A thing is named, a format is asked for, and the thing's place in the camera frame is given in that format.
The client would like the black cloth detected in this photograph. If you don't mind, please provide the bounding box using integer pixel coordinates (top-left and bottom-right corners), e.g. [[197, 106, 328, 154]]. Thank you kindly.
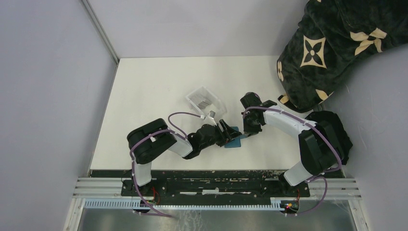
[[306, 111, 353, 165]]

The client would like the aluminium rail frame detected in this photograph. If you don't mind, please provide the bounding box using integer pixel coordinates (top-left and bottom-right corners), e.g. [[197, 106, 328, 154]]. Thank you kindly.
[[73, 178, 362, 200]]

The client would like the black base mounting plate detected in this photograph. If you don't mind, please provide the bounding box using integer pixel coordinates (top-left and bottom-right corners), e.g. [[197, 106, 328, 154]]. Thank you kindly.
[[90, 169, 310, 206]]

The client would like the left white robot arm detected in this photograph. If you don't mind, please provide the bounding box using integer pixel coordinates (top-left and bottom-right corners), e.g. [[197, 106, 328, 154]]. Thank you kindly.
[[127, 118, 242, 196]]

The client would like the clear plastic card box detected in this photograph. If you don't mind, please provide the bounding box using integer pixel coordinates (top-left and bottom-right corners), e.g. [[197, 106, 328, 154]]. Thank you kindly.
[[185, 86, 227, 119]]

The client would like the black floral patterned blanket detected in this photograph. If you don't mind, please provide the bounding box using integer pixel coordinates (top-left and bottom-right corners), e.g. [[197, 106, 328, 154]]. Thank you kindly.
[[277, 0, 408, 113]]

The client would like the blue leather card holder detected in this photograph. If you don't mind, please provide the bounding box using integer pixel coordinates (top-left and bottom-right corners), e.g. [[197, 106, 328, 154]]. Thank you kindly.
[[222, 126, 247, 148]]

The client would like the white slotted cable duct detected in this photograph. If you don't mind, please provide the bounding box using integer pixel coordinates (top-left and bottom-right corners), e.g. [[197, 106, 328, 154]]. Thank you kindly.
[[84, 199, 284, 211]]

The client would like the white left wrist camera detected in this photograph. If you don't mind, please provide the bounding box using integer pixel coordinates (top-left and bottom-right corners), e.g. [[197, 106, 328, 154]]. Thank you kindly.
[[203, 111, 217, 126]]

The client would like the aluminium corner post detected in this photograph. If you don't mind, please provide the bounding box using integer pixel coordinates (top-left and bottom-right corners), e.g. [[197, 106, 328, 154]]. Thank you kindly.
[[80, 0, 120, 65]]

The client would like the stack of credit cards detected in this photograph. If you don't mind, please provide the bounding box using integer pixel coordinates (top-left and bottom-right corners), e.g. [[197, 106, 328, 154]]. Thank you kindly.
[[191, 94, 212, 109]]

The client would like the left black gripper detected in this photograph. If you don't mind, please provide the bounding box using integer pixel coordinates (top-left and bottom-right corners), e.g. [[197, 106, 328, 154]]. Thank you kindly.
[[200, 119, 242, 150]]

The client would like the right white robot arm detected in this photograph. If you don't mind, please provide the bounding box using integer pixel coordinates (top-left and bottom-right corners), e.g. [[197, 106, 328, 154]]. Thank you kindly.
[[240, 92, 344, 196]]

